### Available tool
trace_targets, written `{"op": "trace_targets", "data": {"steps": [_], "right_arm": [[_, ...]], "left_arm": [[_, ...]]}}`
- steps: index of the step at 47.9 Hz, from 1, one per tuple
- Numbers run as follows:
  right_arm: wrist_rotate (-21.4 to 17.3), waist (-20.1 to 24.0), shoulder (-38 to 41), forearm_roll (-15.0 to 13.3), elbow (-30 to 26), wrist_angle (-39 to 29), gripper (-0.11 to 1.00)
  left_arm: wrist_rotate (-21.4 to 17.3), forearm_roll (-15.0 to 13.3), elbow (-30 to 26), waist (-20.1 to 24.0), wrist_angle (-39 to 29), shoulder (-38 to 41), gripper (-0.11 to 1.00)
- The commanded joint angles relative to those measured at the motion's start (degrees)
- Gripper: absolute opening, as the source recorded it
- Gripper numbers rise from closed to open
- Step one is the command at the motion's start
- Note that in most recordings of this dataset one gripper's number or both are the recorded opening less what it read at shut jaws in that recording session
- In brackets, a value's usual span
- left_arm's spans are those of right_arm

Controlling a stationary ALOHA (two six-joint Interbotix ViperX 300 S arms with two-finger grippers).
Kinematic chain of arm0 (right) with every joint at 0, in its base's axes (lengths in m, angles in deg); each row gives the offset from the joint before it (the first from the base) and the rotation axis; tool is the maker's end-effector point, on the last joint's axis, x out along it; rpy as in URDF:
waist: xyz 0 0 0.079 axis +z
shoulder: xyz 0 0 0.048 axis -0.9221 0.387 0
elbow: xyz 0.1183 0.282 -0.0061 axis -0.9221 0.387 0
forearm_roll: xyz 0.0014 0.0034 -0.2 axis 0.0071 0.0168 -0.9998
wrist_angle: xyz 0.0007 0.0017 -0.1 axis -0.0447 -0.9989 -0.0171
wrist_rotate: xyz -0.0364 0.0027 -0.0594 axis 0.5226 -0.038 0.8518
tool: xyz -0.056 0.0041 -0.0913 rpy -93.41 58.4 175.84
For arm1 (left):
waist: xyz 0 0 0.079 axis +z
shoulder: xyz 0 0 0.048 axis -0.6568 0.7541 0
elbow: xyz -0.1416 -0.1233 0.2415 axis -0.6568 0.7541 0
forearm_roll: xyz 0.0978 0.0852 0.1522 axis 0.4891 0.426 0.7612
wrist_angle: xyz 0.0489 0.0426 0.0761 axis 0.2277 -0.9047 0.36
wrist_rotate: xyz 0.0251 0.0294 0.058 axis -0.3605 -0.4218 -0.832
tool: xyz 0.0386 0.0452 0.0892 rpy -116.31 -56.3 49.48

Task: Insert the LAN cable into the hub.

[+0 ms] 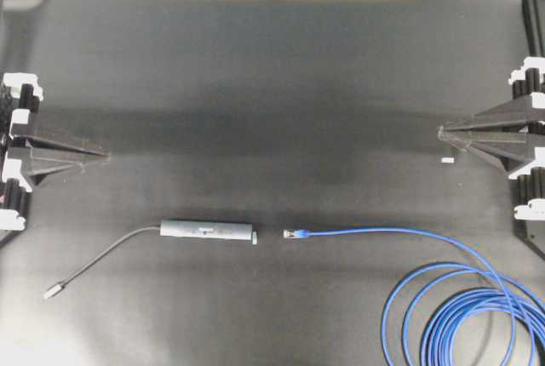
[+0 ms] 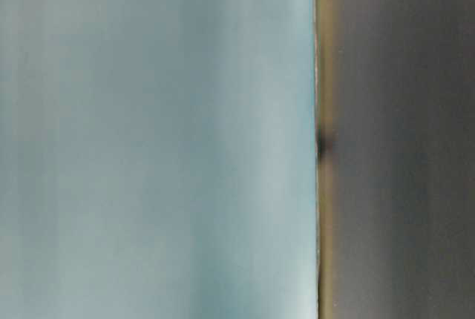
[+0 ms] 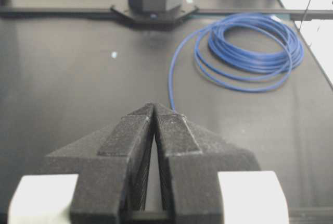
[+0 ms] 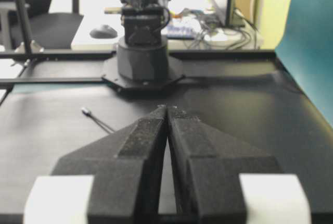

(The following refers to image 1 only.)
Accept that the grey USB hub with cable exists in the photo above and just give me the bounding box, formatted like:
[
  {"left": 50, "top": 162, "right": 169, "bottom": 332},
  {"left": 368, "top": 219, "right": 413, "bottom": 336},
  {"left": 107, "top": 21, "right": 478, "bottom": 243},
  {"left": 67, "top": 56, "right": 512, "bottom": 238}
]
[{"left": 43, "top": 220, "right": 256, "bottom": 300}]

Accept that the blue LAN cable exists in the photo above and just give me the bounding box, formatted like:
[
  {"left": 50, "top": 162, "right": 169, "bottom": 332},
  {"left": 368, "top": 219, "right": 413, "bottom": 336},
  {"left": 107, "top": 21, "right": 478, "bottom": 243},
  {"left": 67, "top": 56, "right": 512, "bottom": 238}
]
[{"left": 282, "top": 226, "right": 545, "bottom": 366}]

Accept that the black table mat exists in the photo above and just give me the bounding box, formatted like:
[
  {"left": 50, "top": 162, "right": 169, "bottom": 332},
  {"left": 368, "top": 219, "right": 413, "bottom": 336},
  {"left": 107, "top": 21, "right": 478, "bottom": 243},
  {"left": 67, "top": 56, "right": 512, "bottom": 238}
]
[{"left": 1, "top": 0, "right": 544, "bottom": 365}]

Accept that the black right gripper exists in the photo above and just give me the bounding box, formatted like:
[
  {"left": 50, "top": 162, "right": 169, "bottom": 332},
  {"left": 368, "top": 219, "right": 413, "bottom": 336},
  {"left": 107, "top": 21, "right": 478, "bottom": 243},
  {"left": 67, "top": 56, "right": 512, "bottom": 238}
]
[{"left": 438, "top": 56, "right": 544, "bottom": 221}]

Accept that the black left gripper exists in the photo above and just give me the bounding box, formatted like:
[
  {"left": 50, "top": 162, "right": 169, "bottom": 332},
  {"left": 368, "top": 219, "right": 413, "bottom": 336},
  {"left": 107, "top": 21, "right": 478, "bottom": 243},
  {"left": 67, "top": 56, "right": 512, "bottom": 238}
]
[{"left": 1, "top": 72, "right": 110, "bottom": 230}]

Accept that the black rail right edge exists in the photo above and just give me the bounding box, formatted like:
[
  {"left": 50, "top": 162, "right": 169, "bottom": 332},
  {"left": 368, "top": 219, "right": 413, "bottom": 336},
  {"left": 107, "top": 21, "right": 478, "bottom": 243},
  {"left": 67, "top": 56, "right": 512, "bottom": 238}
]
[{"left": 522, "top": 0, "right": 544, "bottom": 57}]

